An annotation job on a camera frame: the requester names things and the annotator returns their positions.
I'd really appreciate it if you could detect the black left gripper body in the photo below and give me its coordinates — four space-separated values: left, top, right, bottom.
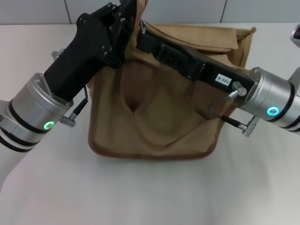
44 12 125 102

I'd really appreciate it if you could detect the left gripper cable with connectors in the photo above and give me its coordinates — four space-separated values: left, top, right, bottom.
52 48 89 128

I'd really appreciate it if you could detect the gripper cable with connectors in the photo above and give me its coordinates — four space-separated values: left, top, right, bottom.
210 81 260 137
52 48 89 128

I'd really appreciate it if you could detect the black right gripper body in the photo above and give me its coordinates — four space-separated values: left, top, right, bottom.
185 45 255 97

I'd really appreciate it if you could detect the right gripper cable with connectors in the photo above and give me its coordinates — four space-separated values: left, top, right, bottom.
210 81 260 137

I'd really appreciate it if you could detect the khaki canvas food bag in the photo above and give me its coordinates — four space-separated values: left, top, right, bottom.
88 0 257 162

